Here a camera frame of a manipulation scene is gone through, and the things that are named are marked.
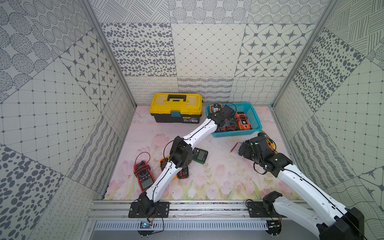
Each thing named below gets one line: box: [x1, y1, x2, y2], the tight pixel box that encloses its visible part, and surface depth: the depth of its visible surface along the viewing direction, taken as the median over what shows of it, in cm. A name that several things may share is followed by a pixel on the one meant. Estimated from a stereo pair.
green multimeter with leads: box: [218, 118, 240, 132], surface depth 106 cm
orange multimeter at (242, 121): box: [235, 111, 252, 131], surface depth 107 cm
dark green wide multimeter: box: [192, 147, 209, 164], surface depth 93 cm
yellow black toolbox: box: [149, 93, 203, 124], surface depth 101 cm
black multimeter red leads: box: [177, 166, 189, 179], surface depth 85 cm
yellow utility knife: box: [260, 129, 276, 147], surface depth 100 cm
